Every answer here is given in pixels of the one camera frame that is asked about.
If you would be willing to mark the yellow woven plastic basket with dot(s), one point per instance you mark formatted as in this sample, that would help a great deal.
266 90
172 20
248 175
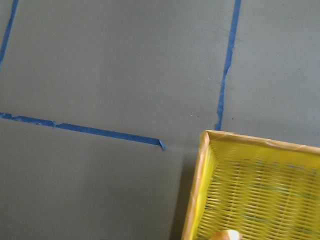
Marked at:
263 188

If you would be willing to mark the toy croissant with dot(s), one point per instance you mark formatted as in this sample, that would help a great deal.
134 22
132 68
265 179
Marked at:
228 234

